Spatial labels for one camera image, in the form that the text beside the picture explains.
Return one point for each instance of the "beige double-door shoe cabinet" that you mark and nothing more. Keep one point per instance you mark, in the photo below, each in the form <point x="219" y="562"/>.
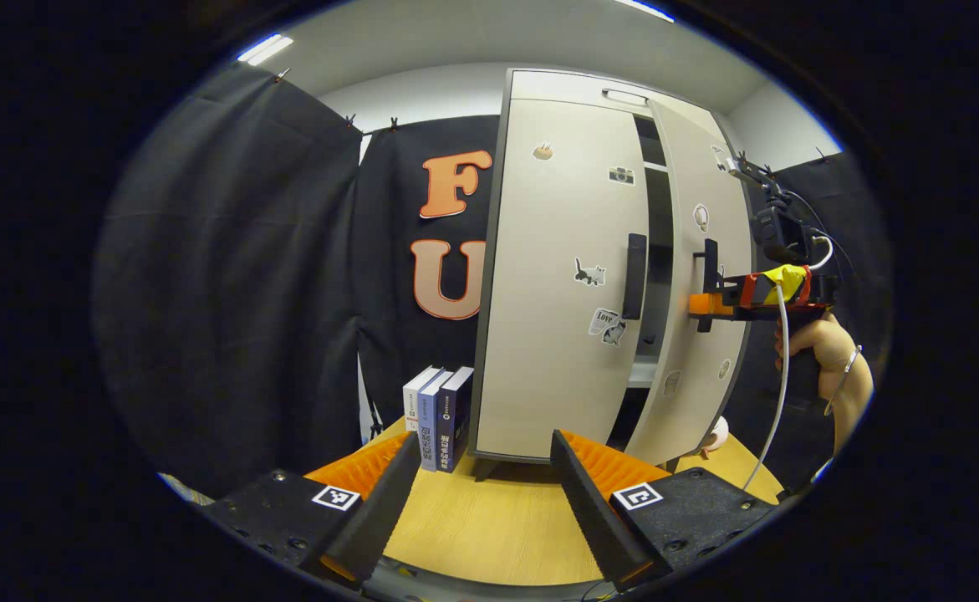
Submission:
<point x="659" y="217"/>

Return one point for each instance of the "beige cabinet drawer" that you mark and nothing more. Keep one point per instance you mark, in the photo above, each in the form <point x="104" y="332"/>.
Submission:
<point x="556" y="84"/>

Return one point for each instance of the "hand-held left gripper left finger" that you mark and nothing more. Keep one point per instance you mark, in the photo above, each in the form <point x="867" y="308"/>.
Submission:
<point x="380" y="518"/>

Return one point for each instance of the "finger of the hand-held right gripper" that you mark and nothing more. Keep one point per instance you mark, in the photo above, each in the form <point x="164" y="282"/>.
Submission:
<point x="705" y="304"/>

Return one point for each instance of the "small ceiling light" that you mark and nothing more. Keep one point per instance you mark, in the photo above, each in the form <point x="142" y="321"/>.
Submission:
<point x="265" y="50"/>

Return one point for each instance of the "white book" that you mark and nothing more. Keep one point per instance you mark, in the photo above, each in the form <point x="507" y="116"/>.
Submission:
<point x="414" y="405"/>

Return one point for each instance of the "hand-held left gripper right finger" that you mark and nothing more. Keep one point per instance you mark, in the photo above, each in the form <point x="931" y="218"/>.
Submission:
<point x="594" y="518"/>

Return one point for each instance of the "navy book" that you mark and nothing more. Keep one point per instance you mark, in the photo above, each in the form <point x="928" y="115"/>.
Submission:
<point x="454" y="418"/>

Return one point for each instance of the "black backdrop cloth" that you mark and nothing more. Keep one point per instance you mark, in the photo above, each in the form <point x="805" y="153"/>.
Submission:
<point x="230" y="293"/>

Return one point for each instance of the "beige cabinet door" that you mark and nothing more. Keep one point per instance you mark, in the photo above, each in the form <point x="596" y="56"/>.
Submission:
<point x="539" y="334"/>
<point x="690" y="159"/>

